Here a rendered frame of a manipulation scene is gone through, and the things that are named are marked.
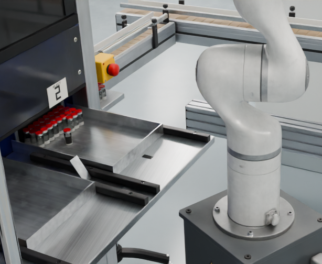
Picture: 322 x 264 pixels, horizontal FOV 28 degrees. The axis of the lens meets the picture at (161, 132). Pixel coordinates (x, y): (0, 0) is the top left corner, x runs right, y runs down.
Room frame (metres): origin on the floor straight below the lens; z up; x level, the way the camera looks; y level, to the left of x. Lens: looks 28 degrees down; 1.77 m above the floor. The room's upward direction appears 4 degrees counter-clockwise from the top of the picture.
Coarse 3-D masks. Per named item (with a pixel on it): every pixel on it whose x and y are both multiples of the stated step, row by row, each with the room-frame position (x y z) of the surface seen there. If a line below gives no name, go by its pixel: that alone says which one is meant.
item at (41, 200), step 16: (16, 160) 1.50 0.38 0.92; (16, 176) 1.48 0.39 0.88; (32, 176) 1.47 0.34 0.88; (48, 176) 1.45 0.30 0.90; (64, 176) 1.42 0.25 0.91; (16, 192) 1.40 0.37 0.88; (32, 192) 1.39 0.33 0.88; (48, 192) 1.39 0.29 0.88; (64, 192) 1.39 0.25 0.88; (80, 192) 1.33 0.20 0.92; (16, 208) 1.33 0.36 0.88; (32, 208) 1.32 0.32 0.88; (48, 208) 1.32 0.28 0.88; (64, 208) 1.27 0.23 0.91; (16, 224) 1.26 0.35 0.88; (32, 224) 1.26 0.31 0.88; (48, 224) 1.22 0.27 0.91; (32, 240) 1.17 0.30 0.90
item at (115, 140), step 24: (96, 120) 1.77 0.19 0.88; (120, 120) 1.74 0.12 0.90; (144, 120) 1.69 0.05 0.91; (24, 144) 1.59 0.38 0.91; (48, 144) 1.64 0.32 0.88; (72, 144) 1.63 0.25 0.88; (96, 144) 1.63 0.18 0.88; (120, 144) 1.62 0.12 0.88; (144, 144) 1.58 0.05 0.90; (120, 168) 1.47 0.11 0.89
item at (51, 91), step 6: (54, 84) 1.68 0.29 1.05; (60, 84) 1.70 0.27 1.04; (66, 84) 1.72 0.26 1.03; (48, 90) 1.66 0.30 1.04; (54, 90) 1.68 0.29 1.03; (60, 90) 1.70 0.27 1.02; (66, 90) 1.72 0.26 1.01; (48, 96) 1.65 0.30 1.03; (54, 96) 1.67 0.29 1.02; (66, 96) 1.72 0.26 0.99; (54, 102) 1.67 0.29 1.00
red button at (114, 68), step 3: (111, 63) 1.89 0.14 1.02; (114, 63) 1.89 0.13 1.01; (111, 66) 1.88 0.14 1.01; (114, 66) 1.88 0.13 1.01; (117, 66) 1.89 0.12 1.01; (108, 69) 1.88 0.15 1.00; (111, 69) 1.87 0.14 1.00; (114, 69) 1.87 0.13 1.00; (117, 69) 1.89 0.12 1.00; (111, 72) 1.87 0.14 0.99; (114, 72) 1.87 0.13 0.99; (117, 72) 1.88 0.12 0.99; (111, 75) 1.88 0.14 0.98; (114, 75) 1.88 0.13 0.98
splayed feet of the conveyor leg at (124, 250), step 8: (120, 248) 2.11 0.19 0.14; (128, 248) 2.11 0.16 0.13; (136, 248) 2.12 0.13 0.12; (120, 256) 2.09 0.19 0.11; (128, 256) 2.09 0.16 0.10; (136, 256) 2.10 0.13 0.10; (144, 256) 2.10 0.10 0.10; (152, 256) 2.10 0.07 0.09; (160, 256) 2.11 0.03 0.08; (168, 256) 2.12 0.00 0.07
